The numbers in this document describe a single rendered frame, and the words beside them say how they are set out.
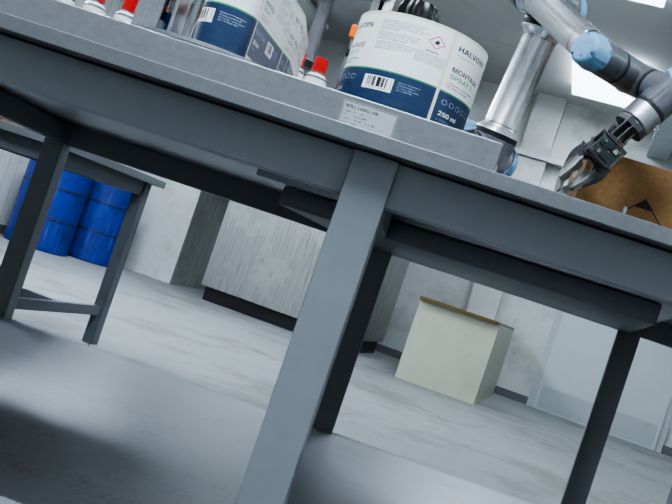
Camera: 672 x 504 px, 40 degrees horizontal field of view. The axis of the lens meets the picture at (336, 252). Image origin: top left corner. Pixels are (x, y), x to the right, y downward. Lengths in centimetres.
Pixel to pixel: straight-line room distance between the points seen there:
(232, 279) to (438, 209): 751
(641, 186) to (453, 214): 111
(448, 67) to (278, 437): 56
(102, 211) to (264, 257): 156
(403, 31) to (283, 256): 724
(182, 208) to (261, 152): 822
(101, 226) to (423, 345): 324
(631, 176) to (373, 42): 104
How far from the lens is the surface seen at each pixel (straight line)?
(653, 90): 205
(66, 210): 836
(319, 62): 204
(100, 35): 132
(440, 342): 744
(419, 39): 132
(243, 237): 865
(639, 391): 948
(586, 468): 263
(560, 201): 116
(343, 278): 116
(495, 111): 237
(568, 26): 212
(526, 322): 951
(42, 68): 130
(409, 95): 130
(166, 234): 945
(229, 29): 142
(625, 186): 223
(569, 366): 945
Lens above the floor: 65
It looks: 1 degrees up
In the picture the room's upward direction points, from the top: 19 degrees clockwise
